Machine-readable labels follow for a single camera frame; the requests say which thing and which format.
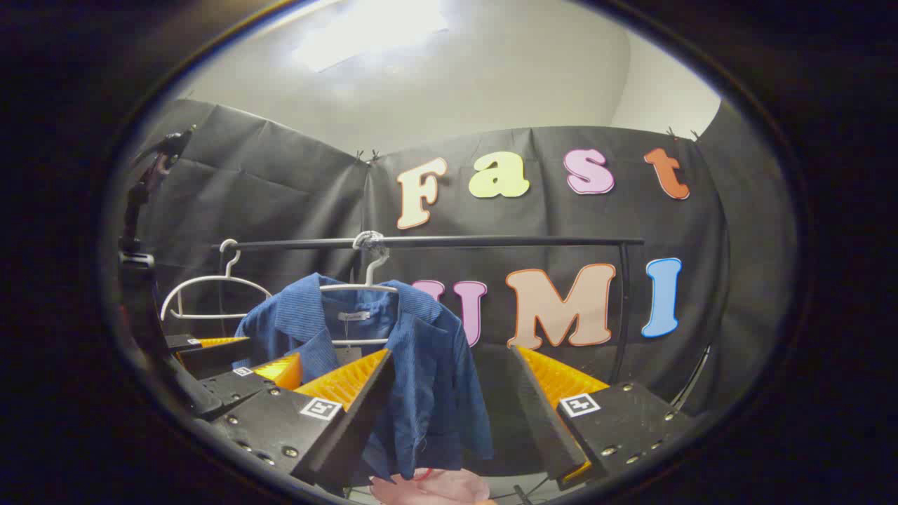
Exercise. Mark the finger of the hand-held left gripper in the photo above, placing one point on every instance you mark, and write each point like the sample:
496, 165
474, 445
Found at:
231, 389
210, 358

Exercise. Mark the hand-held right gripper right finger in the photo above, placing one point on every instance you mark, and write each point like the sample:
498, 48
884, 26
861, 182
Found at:
544, 421

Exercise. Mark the white hanger with taped hook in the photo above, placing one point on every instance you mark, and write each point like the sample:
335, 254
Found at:
367, 277

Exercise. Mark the white plastic hanger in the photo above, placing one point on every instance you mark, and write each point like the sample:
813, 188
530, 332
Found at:
203, 279

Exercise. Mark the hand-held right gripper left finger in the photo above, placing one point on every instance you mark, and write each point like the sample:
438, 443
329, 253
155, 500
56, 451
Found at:
358, 421

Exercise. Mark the pink laundry hamper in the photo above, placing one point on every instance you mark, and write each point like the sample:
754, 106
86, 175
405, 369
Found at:
435, 487

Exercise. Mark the black camera stand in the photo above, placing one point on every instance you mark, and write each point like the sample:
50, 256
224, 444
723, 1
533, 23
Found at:
132, 217

